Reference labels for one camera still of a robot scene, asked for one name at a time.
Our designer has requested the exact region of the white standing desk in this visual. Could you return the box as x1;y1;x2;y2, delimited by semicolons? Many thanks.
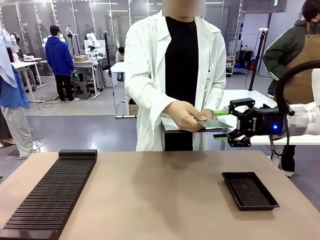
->
109;61;138;118

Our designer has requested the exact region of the white height-adjustable desk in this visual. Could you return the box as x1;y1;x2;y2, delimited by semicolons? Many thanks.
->
11;57;48;103

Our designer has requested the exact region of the black slotted PCB rack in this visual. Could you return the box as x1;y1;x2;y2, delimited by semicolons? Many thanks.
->
0;149;98;240

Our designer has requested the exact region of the person's left forearm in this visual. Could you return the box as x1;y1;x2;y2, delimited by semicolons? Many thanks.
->
199;79;227;113

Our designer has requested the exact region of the person's left hand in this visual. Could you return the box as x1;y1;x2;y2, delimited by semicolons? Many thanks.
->
194;108;215;121

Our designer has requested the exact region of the person's right hand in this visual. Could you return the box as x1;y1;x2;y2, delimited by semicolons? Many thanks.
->
163;101;201;132

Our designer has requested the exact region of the person's right forearm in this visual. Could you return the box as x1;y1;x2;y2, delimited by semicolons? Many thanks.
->
124;82;181;121

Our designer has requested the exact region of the grey clipboard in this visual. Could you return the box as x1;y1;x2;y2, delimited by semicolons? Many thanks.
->
159;118;228;134

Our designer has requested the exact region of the white name badge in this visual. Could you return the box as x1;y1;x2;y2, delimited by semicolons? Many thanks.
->
203;69;212;91

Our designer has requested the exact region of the black pole stand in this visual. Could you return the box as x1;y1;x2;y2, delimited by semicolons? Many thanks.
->
246;27;269;91

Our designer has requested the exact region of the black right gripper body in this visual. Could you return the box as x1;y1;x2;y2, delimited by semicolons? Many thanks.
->
236;105;287;138

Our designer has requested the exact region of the grey step stool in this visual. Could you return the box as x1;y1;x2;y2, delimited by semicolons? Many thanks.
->
72;81;91;100

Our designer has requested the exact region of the wooden shoe shelf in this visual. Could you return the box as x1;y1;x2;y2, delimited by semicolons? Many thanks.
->
225;57;236;77

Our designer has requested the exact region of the cardboard box with print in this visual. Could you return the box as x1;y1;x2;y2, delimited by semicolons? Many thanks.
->
128;98;140;116

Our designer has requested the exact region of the green PCB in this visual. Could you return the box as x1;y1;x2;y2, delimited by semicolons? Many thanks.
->
196;118;234;129

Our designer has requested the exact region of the grey workbench desk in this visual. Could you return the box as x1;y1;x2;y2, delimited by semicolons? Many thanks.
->
72;56;107;100

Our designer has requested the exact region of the person in brown apron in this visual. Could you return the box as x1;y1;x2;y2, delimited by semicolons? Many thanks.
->
262;0;320;178

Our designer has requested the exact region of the person in white lab coat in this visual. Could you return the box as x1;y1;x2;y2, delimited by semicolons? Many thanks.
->
124;11;227;152

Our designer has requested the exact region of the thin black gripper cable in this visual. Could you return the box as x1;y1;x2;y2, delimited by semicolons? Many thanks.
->
269;117;291;157

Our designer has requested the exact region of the person in light blue smock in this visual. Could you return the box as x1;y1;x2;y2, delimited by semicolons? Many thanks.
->
0;27;40;160

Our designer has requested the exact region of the person in blue hoodie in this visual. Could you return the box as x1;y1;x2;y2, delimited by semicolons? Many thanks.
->
44;24;82;103

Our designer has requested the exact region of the black plastic tray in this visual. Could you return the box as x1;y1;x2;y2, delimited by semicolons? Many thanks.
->
221;171;281;212

